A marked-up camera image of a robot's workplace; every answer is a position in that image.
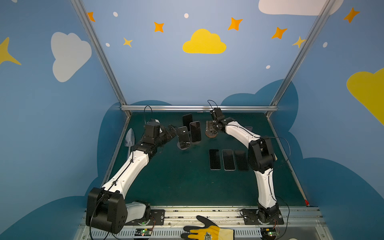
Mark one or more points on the round wooden phone stand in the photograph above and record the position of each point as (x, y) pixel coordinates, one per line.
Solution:
(210, 130)

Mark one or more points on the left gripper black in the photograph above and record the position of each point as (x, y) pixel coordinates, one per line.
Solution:
(171, 131)

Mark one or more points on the right green circuit board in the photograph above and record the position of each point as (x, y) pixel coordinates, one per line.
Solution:
(268, 234)

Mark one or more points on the aluminium frame rear bar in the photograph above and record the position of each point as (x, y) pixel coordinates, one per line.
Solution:
(200, 108)

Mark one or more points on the aluminium frame left post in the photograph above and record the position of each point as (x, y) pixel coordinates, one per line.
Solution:
(88, 26)

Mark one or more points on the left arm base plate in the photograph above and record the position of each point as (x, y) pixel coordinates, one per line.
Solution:
(156, 216)

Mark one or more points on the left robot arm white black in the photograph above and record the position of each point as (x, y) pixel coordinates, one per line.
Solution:
(106, 206)

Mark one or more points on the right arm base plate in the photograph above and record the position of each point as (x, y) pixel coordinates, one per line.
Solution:
(252, 216)

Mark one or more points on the grey garden trowel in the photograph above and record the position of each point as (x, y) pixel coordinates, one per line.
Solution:
(129, 141)

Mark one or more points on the pink phone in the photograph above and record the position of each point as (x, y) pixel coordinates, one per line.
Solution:
(195, 128)

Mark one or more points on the aluminium frame right post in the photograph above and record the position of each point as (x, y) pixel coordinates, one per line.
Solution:
(304, 49)

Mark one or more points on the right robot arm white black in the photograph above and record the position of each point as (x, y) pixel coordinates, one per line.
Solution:
(261, 159)

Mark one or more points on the left green circuit board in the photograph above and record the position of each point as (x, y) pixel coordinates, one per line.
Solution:
(143, 232)

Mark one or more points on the silver phone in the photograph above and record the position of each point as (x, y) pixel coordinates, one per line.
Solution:
(183, 137)

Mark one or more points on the aluminium frame post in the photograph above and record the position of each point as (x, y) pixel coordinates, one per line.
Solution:
(88, 26)
(304, 49)

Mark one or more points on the yellow black work glove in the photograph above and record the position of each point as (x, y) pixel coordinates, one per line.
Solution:
(210, 231)

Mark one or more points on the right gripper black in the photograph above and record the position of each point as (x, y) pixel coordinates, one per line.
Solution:
(216, 124)

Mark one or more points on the black phone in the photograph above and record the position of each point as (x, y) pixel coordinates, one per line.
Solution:
(214, 158)
(187, 119)
(241, 160)

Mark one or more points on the green circuit board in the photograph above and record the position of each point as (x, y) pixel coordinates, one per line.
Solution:
(143, 232)
(268, 234)

